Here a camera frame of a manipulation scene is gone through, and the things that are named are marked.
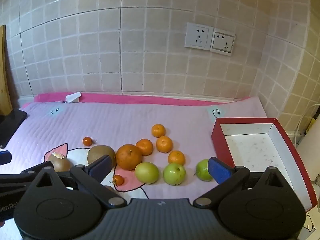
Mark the white cable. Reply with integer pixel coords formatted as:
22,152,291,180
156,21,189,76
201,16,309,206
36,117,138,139
296,102,320,140

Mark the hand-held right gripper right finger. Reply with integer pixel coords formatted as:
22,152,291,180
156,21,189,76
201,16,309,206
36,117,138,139
193,156,288,208

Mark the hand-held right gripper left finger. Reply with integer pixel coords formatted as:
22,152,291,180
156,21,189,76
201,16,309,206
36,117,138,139
32,154,127,208

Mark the small mandarin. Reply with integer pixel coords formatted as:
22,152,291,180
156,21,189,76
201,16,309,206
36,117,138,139
156,136,173,153
168,150,186,166
151,124,166,138
136,139,154,156

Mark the wooden cutting board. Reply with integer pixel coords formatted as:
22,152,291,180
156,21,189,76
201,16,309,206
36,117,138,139
0,24,13,117

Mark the brown kiwi with sticker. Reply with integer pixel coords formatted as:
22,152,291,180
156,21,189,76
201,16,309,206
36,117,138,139
47,151,74,172

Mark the white electric kettle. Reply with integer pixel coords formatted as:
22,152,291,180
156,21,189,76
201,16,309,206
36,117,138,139
297,127,320,205

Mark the pink quilted mat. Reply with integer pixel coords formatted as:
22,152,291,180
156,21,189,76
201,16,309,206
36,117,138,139
0,92,317,240

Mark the white paper tag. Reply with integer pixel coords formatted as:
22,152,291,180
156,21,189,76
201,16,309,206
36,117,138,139
65,92,82,103

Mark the green apple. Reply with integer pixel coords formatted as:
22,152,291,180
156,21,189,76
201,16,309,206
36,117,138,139
163,163,186,186
135,162,160,184
194,159,213,182

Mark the red-rimmed white fruit box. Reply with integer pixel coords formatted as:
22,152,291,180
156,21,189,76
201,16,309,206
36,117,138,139
211,117,318,213

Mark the white wall socket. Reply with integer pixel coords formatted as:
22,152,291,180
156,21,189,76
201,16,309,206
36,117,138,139
184,22,214,50

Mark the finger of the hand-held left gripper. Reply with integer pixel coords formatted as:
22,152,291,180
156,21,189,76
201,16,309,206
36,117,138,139
0,161,54,183
0,150,12,166

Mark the large orange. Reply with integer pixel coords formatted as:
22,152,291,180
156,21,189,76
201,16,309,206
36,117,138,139
115,144,143,171

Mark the beige framed wall socket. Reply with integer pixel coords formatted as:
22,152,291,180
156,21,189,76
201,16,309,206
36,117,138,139
209,31,236,56

